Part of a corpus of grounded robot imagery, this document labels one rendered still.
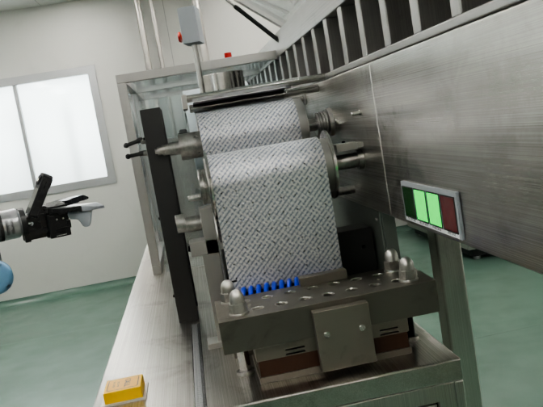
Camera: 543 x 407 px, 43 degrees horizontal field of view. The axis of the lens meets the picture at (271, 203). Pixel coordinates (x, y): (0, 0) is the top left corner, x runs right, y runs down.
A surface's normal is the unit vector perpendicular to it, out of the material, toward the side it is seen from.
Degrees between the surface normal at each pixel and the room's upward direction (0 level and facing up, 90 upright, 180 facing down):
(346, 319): 90
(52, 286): 90
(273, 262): 90
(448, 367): 90
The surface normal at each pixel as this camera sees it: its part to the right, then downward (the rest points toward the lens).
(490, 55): -0.98, 0.18
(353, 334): 0.13, 0.10
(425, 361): -0.17, -0.98
